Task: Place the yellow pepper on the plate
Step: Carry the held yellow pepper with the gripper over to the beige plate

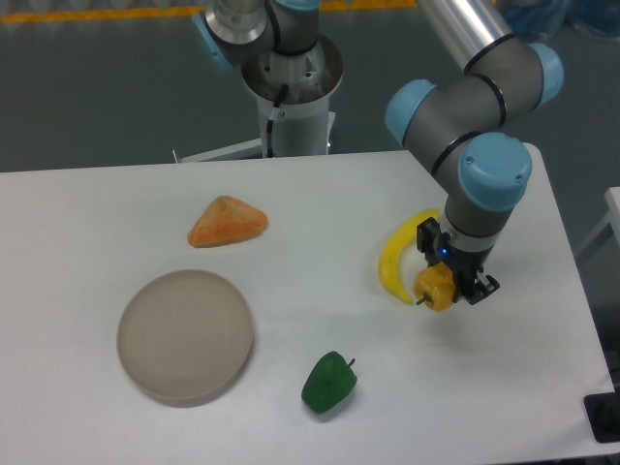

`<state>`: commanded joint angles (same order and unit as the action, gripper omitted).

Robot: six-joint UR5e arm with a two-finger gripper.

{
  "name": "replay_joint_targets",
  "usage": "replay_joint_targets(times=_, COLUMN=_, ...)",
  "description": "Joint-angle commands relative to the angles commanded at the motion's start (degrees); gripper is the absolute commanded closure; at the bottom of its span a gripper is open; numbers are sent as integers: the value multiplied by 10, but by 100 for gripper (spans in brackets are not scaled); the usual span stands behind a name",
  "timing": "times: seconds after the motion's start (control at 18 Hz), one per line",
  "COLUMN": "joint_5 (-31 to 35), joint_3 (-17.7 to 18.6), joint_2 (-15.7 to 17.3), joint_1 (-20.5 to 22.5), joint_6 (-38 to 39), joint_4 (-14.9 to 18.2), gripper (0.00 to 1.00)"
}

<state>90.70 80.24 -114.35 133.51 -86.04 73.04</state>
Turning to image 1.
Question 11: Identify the green bell pepper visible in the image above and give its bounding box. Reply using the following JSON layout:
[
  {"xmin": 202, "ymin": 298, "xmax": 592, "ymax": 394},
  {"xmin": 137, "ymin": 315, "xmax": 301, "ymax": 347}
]
[{"xmin": 300, "ymin": 351, "xmax": 357, "ymax": 414}]

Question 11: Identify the yellow banana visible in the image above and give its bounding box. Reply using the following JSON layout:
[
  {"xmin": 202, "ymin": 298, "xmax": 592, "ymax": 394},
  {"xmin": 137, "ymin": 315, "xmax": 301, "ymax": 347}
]
[{"xmin": 377, "ymin": 208, "xmax": 440, "ymax": 304}]

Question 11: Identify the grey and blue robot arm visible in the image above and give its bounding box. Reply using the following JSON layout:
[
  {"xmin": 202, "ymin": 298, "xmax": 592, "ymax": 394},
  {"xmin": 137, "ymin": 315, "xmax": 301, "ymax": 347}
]
[{"xmin": 192, "ymin": 1, "xmax": 564, "ymax": 311}]

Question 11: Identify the orange triangular bread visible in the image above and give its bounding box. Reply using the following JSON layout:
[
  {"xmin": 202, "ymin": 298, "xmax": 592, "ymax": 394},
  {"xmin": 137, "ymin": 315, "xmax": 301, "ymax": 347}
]
[{"xmin": 187, "ymin": 196, "xmax": 268, "ymax": 248}]

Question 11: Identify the yellow bell pepper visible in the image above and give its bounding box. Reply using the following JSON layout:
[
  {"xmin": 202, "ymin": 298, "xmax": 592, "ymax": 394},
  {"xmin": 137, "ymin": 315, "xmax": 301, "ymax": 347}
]
[{"xmin": 413, "ymin": 263, "xmax": 456, "ymax": 312}]

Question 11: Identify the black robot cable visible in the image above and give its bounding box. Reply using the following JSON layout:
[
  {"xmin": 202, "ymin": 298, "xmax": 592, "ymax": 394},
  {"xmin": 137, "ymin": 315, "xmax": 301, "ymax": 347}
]
[{"xmin": 264, "ymin": 82, "xmax": 291, "ymax": 159}]

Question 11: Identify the black device at table edge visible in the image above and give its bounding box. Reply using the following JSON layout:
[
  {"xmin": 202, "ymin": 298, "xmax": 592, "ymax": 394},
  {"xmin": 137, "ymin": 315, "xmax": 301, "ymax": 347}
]
[{"xmin": 583, "ymin": 391, "xmax": 619, "ymax": 444}]

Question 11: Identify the beige round plate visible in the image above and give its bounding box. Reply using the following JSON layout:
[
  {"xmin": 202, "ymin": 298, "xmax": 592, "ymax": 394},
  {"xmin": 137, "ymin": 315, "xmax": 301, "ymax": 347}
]
[{"xmin": 116, "ymin": 269, "xmax": 254, "ymax": 408}]

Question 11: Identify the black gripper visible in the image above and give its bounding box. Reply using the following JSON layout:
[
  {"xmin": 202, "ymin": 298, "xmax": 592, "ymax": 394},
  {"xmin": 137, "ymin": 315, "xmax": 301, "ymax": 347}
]
[{"xmin": 417, "ymin": 218, "xmax": 500, "ymax": 305}]

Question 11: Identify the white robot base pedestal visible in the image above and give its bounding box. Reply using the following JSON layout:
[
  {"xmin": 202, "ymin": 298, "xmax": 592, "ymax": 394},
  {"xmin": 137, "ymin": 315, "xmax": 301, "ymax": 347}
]
[{"xmin": 175, "ymin": 34, "xmax": 343, "ymax": 163}]

